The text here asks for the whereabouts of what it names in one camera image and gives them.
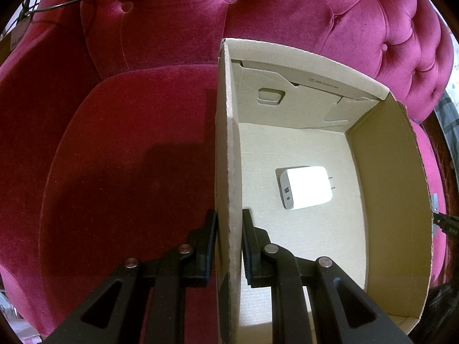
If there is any cardboard box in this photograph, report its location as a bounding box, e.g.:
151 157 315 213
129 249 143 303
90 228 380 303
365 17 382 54
215 38 433 343

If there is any black cable on sofa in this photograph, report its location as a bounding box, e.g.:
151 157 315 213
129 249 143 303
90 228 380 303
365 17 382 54
0 0 90 38

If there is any red velvet tufted sofa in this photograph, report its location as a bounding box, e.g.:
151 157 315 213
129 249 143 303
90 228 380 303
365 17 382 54
1 0 453 343

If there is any grey plaid blanket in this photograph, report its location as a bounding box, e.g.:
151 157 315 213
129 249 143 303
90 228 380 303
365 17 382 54
434 91 459 173

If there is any large white plug charger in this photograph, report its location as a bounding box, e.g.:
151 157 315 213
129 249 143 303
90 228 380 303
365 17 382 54
279 166 333 210

